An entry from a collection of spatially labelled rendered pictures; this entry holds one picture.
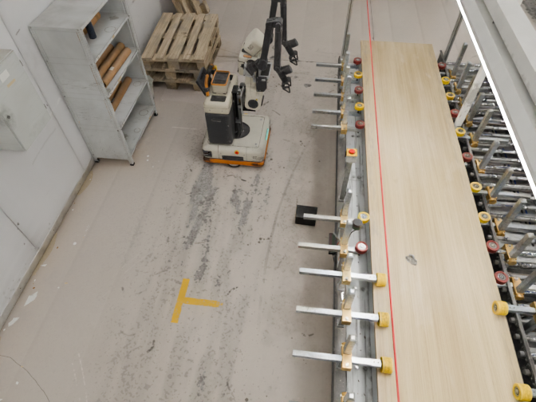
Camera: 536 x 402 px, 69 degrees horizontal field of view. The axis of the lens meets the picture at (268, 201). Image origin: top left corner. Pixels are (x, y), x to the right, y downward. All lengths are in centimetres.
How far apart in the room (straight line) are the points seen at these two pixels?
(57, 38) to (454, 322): 358
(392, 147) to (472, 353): 163
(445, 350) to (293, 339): 125
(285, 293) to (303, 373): 65
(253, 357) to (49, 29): 306
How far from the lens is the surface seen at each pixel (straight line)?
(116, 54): 449
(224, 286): 346
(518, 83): 145
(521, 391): 248
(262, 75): 373
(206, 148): 416
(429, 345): 246
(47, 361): 364
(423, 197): 303
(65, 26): 377
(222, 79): 395
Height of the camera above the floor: 308
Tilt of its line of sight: 51 degrees down
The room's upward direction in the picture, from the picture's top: 1 degrees counter-clockwise
